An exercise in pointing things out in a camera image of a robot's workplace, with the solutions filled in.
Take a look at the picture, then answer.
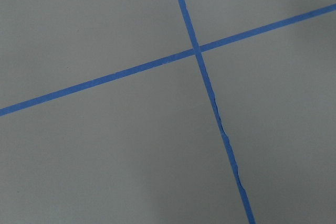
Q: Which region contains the blue vertical tape line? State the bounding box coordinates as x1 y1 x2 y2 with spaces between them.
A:
178 0 256 223

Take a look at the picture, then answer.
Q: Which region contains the blue horizontal tape line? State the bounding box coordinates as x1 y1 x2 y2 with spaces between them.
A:
1 4 335 116

